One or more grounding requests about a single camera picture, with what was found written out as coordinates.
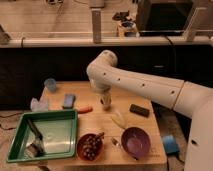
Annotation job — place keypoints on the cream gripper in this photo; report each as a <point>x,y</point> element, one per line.
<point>106,101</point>

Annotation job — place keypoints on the blue sponge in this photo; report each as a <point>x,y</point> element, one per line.
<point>69,100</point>

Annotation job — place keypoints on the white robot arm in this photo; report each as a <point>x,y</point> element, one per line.
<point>191,100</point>

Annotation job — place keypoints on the green plastic tray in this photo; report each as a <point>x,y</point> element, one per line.
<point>59,135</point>

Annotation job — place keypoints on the black brush in tray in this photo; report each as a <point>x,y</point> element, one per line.
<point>36,148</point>

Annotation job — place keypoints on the orange carrot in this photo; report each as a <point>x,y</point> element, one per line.
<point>84,110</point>

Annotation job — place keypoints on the black rectangular block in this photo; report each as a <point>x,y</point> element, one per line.
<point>139,110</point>

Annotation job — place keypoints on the small metal clip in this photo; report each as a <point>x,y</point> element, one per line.
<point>115,142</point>

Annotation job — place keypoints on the wooden table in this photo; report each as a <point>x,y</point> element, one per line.
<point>112,158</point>

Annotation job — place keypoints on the purple bowl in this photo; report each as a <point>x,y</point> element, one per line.
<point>136,142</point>

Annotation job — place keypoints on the blue plastic cup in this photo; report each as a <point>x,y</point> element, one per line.
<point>50,84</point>

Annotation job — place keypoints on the blue foot pedal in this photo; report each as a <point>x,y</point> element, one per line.
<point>170,144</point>

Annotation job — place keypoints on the black monitor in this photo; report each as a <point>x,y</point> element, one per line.
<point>162,15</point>

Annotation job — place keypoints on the grey metal post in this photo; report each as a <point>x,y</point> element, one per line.
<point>96,25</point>

